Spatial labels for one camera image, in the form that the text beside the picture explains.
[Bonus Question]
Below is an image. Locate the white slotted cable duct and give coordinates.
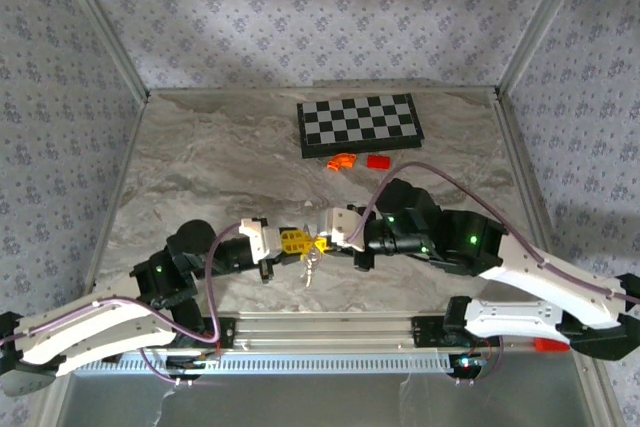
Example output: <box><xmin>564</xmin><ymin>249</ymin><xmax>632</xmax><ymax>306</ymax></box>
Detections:
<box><xmin>74</xmin><ymin>350</ymin><xmax>454</xmax><ymax>377</ymax></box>

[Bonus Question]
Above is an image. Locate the aluminium side rail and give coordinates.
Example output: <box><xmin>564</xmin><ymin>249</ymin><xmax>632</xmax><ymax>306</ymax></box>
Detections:
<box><xmin>74</xmin><ymin>94</ymin><xmax>151</xmax><ymax>316</ymax></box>
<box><xmin>492</xmin><ymin>89</ymin><xmax>569</xmax><ymax>311</ymax></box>

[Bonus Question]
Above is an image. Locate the red plastic block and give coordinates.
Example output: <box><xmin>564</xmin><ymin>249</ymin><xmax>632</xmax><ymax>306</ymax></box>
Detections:
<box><xmin>533</xmin><ymin>337</ymin><xmax>571</xmax><ymax>353</ymax></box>

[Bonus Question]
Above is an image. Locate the aluminium frame post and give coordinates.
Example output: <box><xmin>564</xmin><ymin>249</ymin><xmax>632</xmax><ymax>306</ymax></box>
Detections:
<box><xmin>497</xmin><ymin>0</ymin><xmax>596</xmax><ymax>96</ymax></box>
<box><xmin>47</xmin><ymin>0</ymin><xmax>151</xmax><ymax>101</ymax></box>

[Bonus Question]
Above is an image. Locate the silver key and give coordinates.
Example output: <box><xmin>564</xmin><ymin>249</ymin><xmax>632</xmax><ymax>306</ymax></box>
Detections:
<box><xmin>298</xmin><ymin>259</ymin><xmax>318</xmax><ymax>289</ymax></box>

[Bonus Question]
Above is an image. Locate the black and grey chessboard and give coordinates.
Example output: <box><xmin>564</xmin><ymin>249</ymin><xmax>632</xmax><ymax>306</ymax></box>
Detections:
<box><xmin>296</xmin><ymin>92</ymin><xmax>425</xmax><ymax>159</ymax></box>

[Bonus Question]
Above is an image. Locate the aluminium rear rail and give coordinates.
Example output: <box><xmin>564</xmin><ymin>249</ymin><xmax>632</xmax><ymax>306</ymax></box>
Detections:
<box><xmin>147</xmin><ymin>85</ymin><xmax>501</xmax><ymax>97</ymax></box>

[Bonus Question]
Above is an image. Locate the grey metal sheet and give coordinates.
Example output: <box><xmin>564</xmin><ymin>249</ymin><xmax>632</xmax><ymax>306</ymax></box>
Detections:
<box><xmin>49</xmin><ymin>352</ymin><xmax>619</xmax><ymax>427</ymax></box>

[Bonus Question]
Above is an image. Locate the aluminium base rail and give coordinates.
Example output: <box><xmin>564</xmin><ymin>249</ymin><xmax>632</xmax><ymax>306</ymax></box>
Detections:
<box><xmin>57</xmin><ymin>310</ymin><xmax>599</xmax><ymax>353</ymax></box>

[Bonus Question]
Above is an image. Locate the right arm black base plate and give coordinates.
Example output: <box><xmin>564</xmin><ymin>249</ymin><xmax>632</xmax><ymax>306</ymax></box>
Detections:
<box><xmin>410</xmin><ymin>315</ymin><xmax>501</xmax><ymax>348</ymax></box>

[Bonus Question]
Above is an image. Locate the orange curved plastic piece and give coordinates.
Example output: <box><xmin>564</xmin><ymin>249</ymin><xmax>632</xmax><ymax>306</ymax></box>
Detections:
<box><xmin>327</xmin><ymin>152</ymin><xmax>358</xmax><ymax>171</ymax></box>

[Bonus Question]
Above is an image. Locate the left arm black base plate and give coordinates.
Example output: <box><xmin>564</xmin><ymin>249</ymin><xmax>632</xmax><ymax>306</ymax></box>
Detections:
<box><xmin>199</xmin><ymin>315</ymin><xmax>237</xmax><ymax>349</ymax></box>

